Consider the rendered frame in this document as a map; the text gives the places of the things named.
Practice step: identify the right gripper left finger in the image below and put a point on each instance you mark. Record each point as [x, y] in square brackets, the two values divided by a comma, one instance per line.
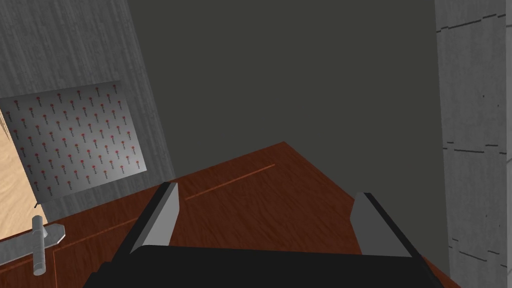
[160, 220]

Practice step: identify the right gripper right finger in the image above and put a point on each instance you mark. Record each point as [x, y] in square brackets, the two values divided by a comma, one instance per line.
[380, 230]

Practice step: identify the grey picture with red dots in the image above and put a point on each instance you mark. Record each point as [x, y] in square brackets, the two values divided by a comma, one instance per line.
[76, 138]

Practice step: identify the brown wooden door leaf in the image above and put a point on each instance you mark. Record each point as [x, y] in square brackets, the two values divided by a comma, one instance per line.
[256, 208]

